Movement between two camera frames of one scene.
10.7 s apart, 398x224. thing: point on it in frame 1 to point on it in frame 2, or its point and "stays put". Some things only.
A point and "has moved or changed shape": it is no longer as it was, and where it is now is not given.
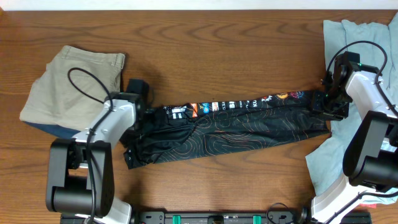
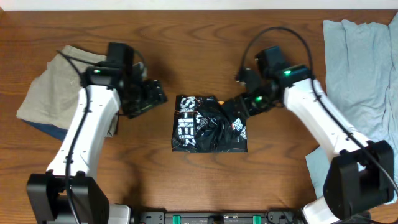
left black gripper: x=130 y=137 to x=155 y=96
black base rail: x=218 y=216 stays put
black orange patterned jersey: x=171 y=132 has moved or changed shape
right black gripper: x=319 y=108 to x=247 y=108
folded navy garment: x=55 y=129 stays put
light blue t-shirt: x=372 y=45 stays put
